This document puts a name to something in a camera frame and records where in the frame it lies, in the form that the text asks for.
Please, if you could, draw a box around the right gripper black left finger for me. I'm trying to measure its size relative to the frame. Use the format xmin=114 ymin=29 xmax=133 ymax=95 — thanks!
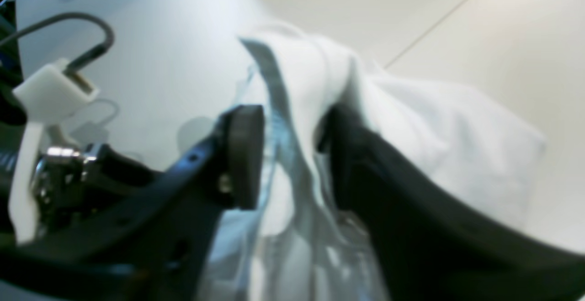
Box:
xmin=1 ymin=105 xmax=265 ymax=301

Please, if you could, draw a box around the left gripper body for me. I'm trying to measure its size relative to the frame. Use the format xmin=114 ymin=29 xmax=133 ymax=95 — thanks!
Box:
xmin=8 ymin=123 xmax=155 ymax=244

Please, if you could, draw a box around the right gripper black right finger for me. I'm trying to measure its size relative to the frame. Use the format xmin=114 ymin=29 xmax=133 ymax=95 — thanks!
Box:
xmin=324 ymin=105 xmax=585 ymax=301

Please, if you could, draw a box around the white t-shirt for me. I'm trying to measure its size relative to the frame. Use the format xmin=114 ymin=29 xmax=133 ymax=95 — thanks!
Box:
xmin=197 ymin=23 xmax=545 ymax=301

